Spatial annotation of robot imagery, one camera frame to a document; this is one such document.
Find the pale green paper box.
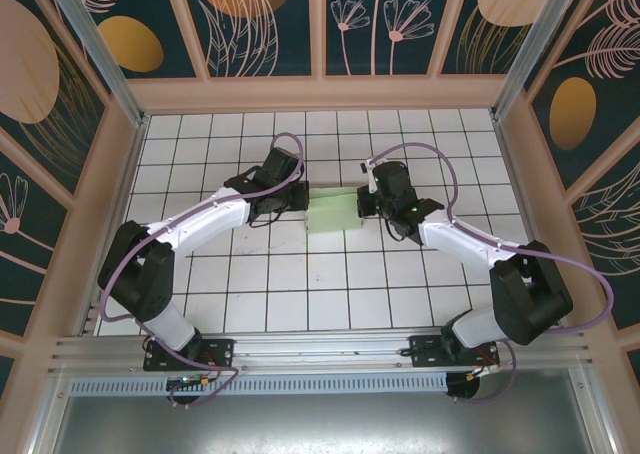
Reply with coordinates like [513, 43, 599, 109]
[303, 186, 365, 235]

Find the grey metal sheet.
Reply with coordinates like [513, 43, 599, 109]
[29, 368, 616, 454]

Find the aluminium mounting rail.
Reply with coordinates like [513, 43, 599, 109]
[47, 328, 596, 375]

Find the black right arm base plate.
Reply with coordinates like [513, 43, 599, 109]
[407, 333, 501, 370]

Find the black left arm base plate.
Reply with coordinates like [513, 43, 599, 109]
[143, 337, 236, 373]

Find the slotted grey cable duct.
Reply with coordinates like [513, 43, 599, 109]
[69, 371, 449, 395]

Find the aluminium frame post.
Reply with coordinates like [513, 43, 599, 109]
[489, 0, 589, 121]
[42, 0, 150, 128]

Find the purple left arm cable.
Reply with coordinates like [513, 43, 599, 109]
[98, 131, 306, 409]

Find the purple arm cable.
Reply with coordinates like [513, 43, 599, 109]
[369, 142, 615, 404]
[98, 131, 306, 409]

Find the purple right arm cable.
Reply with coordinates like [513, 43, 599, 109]
[369, 142, 615, 404]

